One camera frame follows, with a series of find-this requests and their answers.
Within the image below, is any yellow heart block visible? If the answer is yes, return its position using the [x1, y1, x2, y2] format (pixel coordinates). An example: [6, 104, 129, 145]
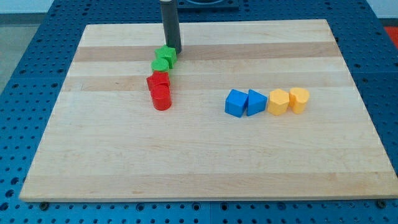
[289, 87, 310, 114]

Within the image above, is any green star block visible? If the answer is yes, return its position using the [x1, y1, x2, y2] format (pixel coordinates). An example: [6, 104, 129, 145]
[154, 45, 177, 68]

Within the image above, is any yellow hexagon block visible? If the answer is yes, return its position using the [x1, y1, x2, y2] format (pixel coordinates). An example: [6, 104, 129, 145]
[267, 89, 290, 116]

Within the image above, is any green cylinder block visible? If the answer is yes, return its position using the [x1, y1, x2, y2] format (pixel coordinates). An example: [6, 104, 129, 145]
[150, 58, 170, 72]

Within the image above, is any blue triangle block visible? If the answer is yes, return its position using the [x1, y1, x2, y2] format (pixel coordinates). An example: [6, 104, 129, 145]
[246, 89, 267, 116]

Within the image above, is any red cylinder block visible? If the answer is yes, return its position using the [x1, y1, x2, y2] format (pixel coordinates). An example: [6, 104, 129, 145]
[150, 85, 172, 111]

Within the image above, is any blue cube block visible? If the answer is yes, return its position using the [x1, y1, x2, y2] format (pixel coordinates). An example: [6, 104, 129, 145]
[224, 89, 248, 118]

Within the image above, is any wooden board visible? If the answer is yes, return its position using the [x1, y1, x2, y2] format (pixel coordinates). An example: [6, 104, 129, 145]
[20, 19, 397, 202]

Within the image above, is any red star block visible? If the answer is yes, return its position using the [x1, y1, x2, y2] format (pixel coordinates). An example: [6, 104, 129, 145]
[146, 70, 170, 91]

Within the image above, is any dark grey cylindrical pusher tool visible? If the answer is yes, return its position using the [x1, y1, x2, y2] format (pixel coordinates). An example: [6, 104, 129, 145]
[159, 0, 182, 54]

